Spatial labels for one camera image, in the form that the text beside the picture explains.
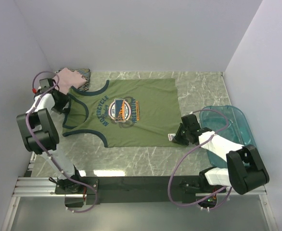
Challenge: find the green graphic tank top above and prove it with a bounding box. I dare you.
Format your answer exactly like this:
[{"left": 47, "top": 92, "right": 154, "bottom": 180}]
[{"left": 63, "top": 78, "right": 181, "bottom": 148}]

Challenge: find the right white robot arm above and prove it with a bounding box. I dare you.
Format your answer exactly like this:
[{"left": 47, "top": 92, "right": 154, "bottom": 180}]
[{"left": 172, "top": 114, "right": 269, "bottom": 195}]

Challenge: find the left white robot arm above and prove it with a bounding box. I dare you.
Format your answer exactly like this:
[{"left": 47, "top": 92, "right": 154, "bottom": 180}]
[{"left": 16, "top": 76, "right": 83, "bottom": 193}]

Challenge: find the folded pink tank top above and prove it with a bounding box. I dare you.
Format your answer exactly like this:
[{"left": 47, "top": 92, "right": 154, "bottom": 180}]
[{"left": 57, "top": 68, "right": 86, "bottom": 94}]

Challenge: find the folded striped tank top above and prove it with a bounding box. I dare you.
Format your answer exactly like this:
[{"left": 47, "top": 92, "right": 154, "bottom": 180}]
[{"left": 56, "top": 68, "right": 90, "bottom": 94}]

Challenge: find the teal plastic basket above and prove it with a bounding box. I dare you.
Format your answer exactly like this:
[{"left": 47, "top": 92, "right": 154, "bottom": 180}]
[{"left": 199, "top": 105, "right": 256, "bottom": 168}]

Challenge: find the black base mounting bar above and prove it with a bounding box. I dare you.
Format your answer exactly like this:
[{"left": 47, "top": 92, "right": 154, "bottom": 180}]
[{"left": 54, "top": 175, "right": 228, "bottom": 208}]

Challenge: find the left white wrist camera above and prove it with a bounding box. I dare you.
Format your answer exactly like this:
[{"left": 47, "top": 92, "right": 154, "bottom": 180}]
[{"left": 32, "top": 86, "right": 43, "bottom": 98}]

